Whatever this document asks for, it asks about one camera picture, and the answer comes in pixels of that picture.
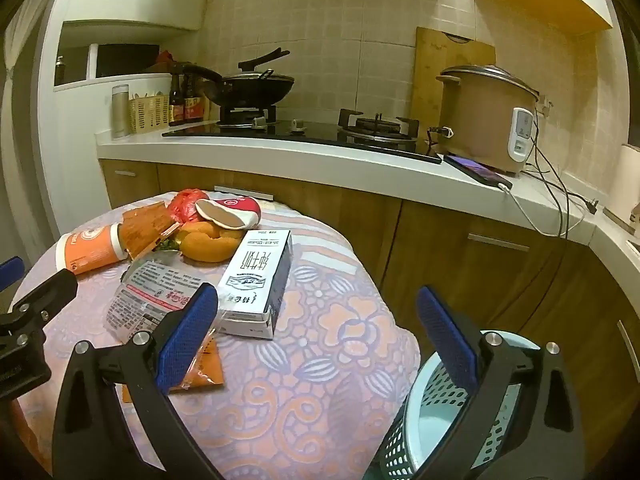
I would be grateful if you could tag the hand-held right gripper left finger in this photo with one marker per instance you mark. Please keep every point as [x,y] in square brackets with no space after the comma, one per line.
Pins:
[187,340]

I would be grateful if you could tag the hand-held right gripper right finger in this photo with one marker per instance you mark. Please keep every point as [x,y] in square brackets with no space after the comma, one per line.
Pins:
[445,340]

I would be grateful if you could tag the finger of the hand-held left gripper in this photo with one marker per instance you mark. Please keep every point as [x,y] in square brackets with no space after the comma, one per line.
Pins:
[47,290]
[10,271]

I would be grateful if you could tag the orange paper cup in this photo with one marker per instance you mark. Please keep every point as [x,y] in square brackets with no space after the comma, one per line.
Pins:
[85,250]

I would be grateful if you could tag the clear printed plastic bag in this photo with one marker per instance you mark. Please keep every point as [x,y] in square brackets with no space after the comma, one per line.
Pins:
[145,295]

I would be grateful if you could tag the light blue waste basket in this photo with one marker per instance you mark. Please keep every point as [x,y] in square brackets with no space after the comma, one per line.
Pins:
[435,422]

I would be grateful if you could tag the white milk carton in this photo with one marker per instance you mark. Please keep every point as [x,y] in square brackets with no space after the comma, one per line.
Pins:
[255,280]

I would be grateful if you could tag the orange printed wrapper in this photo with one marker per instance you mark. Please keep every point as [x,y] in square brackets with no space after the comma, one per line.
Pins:
[145,227]

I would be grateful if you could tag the red and white paper cup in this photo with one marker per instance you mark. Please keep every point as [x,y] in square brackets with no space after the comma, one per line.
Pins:
[235,207]

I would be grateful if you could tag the wooden base cabinet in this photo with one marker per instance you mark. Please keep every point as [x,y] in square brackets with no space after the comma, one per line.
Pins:
[450,270]

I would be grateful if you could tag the yellow bread piece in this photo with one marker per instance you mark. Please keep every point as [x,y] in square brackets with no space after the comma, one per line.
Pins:
[205,251]

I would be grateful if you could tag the green vegetable scraps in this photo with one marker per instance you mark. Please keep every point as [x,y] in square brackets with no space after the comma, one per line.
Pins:
[169,245]

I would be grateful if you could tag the floral tablecloth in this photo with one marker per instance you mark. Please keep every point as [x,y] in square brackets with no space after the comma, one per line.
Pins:
[310,360]

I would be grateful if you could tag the red plastic bag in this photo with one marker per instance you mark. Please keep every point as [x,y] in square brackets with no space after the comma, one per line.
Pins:
[186,202]

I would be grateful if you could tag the black smartphone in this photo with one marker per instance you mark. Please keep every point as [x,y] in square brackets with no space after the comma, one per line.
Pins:
[475,169]

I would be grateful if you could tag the steel tumbler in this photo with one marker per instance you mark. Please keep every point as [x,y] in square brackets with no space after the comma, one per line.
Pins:
[120,110]

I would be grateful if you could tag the yellow chopstick basket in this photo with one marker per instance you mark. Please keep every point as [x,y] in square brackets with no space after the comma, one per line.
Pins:
[147,115]

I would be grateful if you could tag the brown rice cooker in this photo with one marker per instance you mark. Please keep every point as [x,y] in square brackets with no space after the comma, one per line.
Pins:
[475,115]

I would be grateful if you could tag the black gas stove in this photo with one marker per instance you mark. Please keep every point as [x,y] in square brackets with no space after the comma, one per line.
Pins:
[310,135]

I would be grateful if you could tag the white electric kettle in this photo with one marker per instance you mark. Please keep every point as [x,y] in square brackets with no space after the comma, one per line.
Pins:
[625,180]

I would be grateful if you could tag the black wok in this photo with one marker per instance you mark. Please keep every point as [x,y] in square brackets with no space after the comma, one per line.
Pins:
[260,91]

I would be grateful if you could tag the wooden cutting board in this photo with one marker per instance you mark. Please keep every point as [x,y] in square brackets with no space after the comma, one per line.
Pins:
[430,75]

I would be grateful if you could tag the black wok lid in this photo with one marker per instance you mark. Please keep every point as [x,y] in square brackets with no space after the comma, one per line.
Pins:
[262,60]

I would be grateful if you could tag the wall socket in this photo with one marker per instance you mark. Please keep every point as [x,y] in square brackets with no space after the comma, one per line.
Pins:
[545,107]

